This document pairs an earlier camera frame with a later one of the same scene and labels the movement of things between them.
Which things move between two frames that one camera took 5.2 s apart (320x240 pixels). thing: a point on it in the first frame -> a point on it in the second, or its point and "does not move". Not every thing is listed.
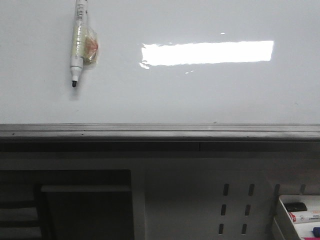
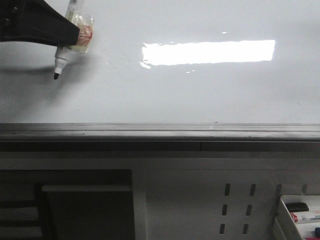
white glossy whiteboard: x=163 y=62 does not move
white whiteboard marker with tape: x=85 y=44 -> x=77 y=12
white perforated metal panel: x=194 y=195 does not move
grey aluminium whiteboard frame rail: x=160 y=137 does not move
